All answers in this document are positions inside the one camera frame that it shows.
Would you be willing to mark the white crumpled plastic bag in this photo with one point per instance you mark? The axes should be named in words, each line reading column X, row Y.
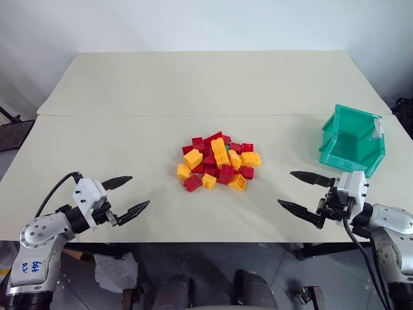
column 114, row 271

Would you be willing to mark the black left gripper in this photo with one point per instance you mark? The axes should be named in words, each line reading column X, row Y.
column 104, row 214

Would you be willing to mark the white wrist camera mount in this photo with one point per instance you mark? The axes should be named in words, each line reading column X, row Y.
column 353, row 190
column 88, row 193

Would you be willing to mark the long yellow plastic building brick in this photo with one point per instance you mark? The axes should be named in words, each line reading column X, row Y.
column 219, row 151

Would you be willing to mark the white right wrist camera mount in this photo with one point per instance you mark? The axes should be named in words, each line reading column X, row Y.
column 353, row 190

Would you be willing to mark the green plastic storage bin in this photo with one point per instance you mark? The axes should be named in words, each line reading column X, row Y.
column 329, row 130

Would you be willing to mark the dark rounded shape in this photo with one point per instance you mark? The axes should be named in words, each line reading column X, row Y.
column 255, row 290
column 175, row 294

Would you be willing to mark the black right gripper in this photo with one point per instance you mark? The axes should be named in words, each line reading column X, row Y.
column 335, row 206

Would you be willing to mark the black stand base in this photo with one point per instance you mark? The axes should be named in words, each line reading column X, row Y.
column 16, row 132

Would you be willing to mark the brown cardboard piece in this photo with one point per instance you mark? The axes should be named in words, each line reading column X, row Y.
column 79, row 256

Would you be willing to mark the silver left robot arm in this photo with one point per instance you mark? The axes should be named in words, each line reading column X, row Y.
column 35, row 232

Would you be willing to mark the black table frame bar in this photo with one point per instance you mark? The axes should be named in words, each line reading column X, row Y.
column 96, row 249
column 329, row 249

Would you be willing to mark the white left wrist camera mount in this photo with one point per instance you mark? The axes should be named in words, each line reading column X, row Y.
column 88, row 193

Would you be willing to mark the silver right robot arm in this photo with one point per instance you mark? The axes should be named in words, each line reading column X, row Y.
column 392, row 223

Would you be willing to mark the rusty metal foot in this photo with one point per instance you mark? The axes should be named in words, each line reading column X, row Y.
column 132, row 297
column 308, row 295

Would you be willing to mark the black equipment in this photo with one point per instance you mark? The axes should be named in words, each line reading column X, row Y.
column 403, row 113

